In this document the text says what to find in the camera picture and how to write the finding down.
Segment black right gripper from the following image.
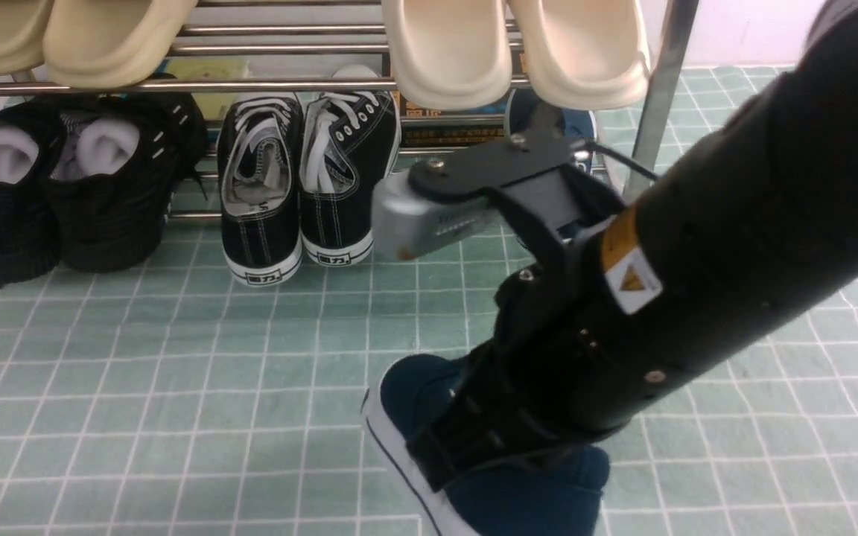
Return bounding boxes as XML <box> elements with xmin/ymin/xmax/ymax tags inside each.
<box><xmin>406</xmin><ymin>264</ymin><xmax>623</xmax><ymax>492</ymax></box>

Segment navy slip-on shoe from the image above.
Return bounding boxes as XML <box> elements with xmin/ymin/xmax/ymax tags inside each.
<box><xmin>361</xmin><ymin>354</ymin><xmax>611</xmax><ymax>535</ymax></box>

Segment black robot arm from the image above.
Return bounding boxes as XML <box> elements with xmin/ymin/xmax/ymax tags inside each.
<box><xmin>403</xmin><ymin>1</ymin><xmax>858</xmax><ymax>491</ymax></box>

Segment black canvas sneaker right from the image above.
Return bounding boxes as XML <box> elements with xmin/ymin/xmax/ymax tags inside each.
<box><xmin>299</xmin><ymin>89</ymin><xmax>401</xmax><ymax>267</ymax></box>

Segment black canvas sneaker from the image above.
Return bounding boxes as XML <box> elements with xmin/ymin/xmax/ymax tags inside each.
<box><xmin>299</xmin><ymin>89</ymin><xmax>401</xmax><ymax>267</ymax></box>
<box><xmin>217</xmin><ymin>92</ymin><xmax>304</xmax><ymax>287</ymax></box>

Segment cream slipper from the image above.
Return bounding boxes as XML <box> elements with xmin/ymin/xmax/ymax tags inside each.
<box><xmin>381</xmin><ymin>1</ymin><xmax>513</xmax><ymax>111</ymax></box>
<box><xmin>508</xmin><ymin>1</ymin><xmax>652</xmax><ymax>111</ymax></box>

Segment black canvas sneaker left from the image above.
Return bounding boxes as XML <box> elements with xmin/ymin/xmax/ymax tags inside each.
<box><xmin>217</xmin><ymin>92</ymin><xmax>304</xmax><ymax>287</ymax></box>

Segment green checkered floor mat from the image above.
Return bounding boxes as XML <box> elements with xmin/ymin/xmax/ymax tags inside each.
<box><xmin>0</xmin><ymin>66</ymin><xmax>858</xmax><ymax>536</ymax></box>

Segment black knit sneaker right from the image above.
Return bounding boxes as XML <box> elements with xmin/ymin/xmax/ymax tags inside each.
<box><xmin>33</xmin><ymin>92</ymin><xmax>209</xmax><ymax>274</ymax></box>

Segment black knit sneaker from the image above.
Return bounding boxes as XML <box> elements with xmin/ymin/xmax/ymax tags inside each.
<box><xmin>0</xmin><ymin>102</ymin><xmax>66</xmax><ymax>289</ymax></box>
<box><xmin>33</xmin><ymin>92</ymin><xmax>209</xmax><ymax>274</ymax></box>

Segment black knit sneaker left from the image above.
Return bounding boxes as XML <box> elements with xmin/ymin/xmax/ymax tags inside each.
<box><xmin>0</xmin><ymin>102</ymin><xmax>66</xmax><ymax>289</ymax></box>

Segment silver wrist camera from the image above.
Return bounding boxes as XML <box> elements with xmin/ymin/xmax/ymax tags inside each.
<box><xmin>371</xmin><ymin>169</ymin><xmax>498</xmax><ymax>261</ymax></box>

